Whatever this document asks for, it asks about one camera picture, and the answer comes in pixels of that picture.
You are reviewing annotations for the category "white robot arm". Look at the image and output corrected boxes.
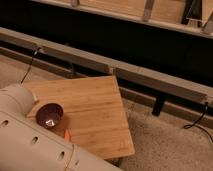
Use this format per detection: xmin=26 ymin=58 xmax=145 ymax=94
xmin=0 ymin=84 xmax=122 ymax=171

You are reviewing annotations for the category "orange carrot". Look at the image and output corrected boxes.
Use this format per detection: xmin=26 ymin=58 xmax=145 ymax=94
xmin=64 ymin=129 xmax=71 ymax=141

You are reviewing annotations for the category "dark purple bowl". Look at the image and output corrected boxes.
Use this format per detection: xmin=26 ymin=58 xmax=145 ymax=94
xmin=36 ymin=103 xmax=64 ymax=129

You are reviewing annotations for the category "grey metal rail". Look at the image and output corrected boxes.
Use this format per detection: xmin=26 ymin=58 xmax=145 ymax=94
xmin=0 ymin=27 xmax=213 ymax=107

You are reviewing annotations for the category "black rail bracket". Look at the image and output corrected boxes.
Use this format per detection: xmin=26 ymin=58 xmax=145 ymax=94
xmin=152 ymin=95 xmax=165 ymax=116

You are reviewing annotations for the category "black cable right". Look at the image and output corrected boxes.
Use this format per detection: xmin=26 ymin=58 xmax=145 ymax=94
xmin=183 ymin=101 xmax=213 ymax=143

